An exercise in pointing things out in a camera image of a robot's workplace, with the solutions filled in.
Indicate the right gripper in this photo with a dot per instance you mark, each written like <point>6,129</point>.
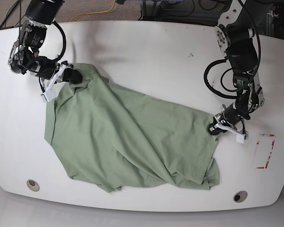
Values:
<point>63,72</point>

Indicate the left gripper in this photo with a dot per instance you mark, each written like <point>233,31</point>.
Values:
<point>228,119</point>

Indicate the green polo t-shirt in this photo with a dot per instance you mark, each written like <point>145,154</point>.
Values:
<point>113,137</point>

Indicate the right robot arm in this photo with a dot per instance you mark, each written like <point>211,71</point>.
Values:
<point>24,56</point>

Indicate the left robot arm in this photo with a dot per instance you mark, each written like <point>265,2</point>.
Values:
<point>238,39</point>

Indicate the red tape rectangle marking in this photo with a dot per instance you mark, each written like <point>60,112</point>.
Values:
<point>264,151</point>

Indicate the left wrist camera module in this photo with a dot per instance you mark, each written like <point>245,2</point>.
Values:
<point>241,138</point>

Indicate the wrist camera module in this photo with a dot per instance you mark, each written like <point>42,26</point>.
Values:
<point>48,96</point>
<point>241,138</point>

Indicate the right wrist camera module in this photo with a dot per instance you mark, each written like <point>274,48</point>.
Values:
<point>48,96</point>

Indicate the right table cable grommet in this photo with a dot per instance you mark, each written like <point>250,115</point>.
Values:
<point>240,196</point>

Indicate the table cable grommet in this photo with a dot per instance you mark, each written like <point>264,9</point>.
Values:
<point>240,196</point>
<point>33,185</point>

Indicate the left table cable grommet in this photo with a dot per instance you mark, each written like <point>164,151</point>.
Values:
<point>33,185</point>

